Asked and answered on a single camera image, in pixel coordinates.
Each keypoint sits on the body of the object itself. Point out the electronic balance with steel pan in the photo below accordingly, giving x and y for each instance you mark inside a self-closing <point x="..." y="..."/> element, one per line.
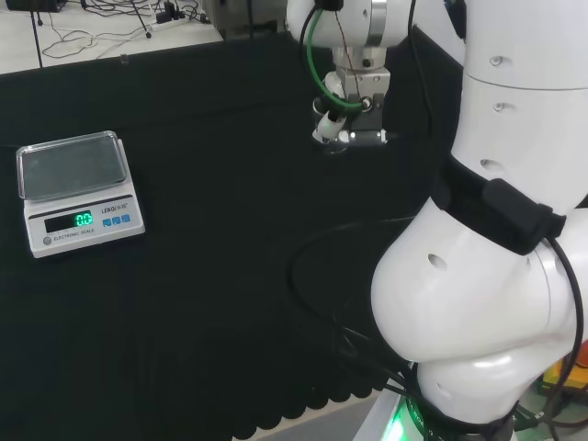
<point x="87" y="220"/>

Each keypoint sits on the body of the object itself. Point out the white power strip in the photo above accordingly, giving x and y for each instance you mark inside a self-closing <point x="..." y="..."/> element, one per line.
<point x="161" y="26"/>

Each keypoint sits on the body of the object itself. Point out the grey cabinet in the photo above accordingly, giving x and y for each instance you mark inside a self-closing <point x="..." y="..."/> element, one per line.
<point x="250" y="18"/>

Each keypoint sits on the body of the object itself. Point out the black bench cloth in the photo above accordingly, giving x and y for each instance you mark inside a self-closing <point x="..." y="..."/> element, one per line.
<point x="206" y="193"/>

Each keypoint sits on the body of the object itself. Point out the black tripod leg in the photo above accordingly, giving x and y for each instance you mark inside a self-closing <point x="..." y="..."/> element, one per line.
<point x="140" y="18"/>

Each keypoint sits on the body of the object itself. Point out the yellow stop button box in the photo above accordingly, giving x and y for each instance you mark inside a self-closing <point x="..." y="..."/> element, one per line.
<point x="569" y="372"/>

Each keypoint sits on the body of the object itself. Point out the black stand pole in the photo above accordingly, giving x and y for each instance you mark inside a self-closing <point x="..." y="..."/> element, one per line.
<point x="36" y="32"/>

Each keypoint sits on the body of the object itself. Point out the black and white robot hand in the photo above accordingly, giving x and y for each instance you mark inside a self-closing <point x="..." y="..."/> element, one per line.
<point x="367" y="124"/>

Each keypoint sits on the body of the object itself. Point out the clear glass beaker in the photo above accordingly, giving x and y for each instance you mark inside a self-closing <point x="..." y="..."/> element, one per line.
<point x="334" y="150"/>

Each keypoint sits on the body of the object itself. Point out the black power adapter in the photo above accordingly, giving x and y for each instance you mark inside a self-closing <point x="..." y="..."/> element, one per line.
<point x="164" y="17"/>

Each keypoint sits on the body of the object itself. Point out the small black cloth clip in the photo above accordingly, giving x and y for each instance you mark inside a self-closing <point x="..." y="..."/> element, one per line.
<point x="123" y="59"/>

